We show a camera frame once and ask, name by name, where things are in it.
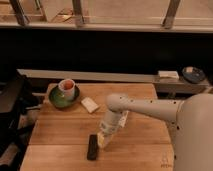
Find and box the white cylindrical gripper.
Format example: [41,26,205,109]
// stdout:
[97,110,122,148]

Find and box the white bottle lying down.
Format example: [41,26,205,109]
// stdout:
[119,111,129,128]

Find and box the white cup with orange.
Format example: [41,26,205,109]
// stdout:
[58,79,75,100]

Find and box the black chair at left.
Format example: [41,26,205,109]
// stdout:
[0,71,44,171]

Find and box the black eraser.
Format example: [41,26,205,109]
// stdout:
[87,134,99,160]

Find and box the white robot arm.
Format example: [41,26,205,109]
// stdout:
[98,93,213,171]

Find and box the white sponge block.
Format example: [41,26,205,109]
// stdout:
[81,97,99,113]

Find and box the green bowl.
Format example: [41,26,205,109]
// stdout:
[48,86,80,108]

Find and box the white box on ledge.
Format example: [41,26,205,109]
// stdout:
[158,71,179,79]

